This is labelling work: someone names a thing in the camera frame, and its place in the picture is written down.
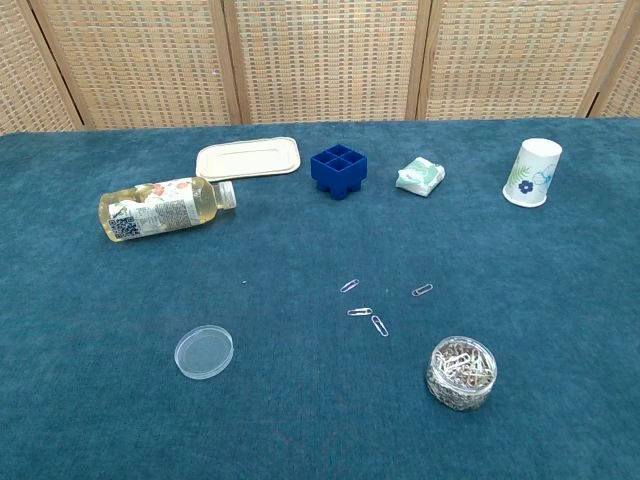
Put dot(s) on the white green tissue packet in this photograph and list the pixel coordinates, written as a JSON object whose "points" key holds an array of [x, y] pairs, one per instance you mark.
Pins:
{"points": [[420, 177]]}

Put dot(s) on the clear bottle with yellow liquid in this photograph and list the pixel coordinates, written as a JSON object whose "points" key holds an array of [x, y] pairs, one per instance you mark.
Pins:
{"points": [[160, 210]]}

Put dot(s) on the cream rectangular tray lid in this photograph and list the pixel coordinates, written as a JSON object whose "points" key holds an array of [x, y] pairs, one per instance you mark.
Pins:
{"points": [[245, 160]]}

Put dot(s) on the blue four-compartment box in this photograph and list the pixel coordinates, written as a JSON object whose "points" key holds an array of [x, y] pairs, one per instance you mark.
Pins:
{"points": [[340, 177]]}

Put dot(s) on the white floral paper cup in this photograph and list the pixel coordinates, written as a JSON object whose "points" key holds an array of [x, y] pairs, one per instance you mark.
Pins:
{"points": [[532, 170]]}

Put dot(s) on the paperclip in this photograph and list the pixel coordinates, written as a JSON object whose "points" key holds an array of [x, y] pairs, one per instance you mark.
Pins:
{"points": [[359, 311], [379, 325], [349, 285], [422, 290]]}

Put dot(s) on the blue table cloth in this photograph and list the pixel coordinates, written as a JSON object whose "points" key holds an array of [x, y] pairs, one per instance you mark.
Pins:
{"points": [[100, 350]]}

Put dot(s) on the clear jar of paperclips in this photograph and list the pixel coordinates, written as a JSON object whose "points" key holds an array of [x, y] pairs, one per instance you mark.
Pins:
{"points": [[460, 380]]}

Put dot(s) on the woven wicker folding screen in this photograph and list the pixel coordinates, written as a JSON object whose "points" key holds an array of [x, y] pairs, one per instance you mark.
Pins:
{"points": [[325, 60]]}

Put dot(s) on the clear round plastic lid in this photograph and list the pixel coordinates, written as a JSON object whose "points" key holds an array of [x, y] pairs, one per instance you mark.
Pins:
{"points": [[202, 352]]}

